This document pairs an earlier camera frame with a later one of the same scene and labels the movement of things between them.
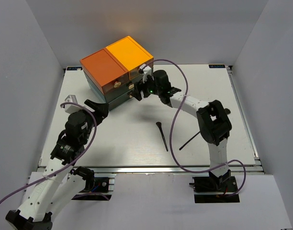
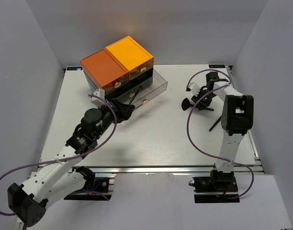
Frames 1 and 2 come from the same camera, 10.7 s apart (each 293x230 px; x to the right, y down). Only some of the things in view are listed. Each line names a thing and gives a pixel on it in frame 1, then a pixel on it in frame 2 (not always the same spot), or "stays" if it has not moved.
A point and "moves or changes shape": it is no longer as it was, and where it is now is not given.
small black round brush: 159,124 moves or changes shape
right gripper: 139,86 to 201,105
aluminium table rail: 151,170 stays
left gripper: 101,109 to 123,111
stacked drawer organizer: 112,72 stays
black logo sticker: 217,66 stays
